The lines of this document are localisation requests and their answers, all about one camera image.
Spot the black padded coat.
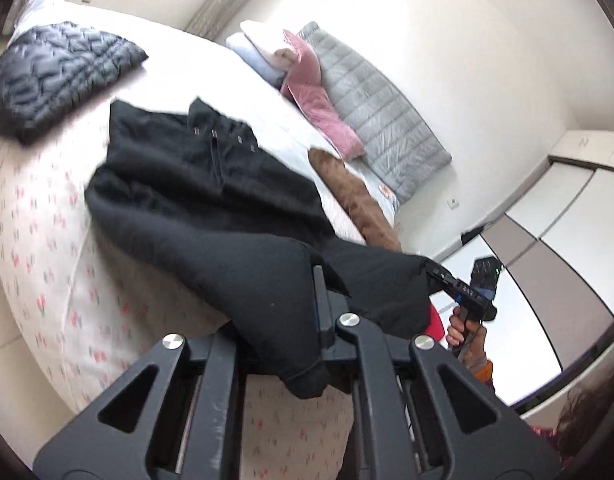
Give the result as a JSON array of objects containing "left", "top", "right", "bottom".
[{"left": 85, "top": 100, "right": 437, "bottom": 399}]

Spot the right forearm orange sleeve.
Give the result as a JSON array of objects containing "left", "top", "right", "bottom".
[{"left": 467, "top": 356, "right": 496, "bottom": 391}]

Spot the right hand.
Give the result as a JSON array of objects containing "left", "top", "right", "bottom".
[{"left": 446, "top": 307, "right": 487, "bottom": 370}]

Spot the red plastic stool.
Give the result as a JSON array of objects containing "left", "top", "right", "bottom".
[{"left": 423, "top": 302, "right": 445, "bottom": 342}]

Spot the brown garment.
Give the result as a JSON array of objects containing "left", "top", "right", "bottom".
[{"left": 308, "top": 148, "right": 403, "bottom": 252}]

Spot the white grey wardrobe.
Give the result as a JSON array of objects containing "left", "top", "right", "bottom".
[{"left": 444, "top": 130, "right": 614, "bottom": 413}]

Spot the grey padded headboard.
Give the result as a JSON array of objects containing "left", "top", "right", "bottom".
[{"left": 298, "top": 22, "right": 451, "bottom": 203}]

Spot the cherry print bed sheet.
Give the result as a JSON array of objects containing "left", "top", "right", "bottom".
[{"left": 0, "top": 127, "right": 353, "bottom": 479}]

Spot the pink velvet pillow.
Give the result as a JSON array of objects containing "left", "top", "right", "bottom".
[{"left": 281, "top": 30, "right": 365, "bottom": 160}]

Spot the light blue folded blanket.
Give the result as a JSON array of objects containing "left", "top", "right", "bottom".
[{"left": 225, "top": 32, "right": 286, "bottom": 90}]

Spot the white folded blanket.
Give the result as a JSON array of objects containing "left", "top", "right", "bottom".
[{"left": 240, "top": 20, "right": 298, "bottom": 73}]

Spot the black quilted down jacket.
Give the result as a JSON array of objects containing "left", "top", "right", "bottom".
[{"left": 0, "top": 22, "right": 148, "bottom": 146}]

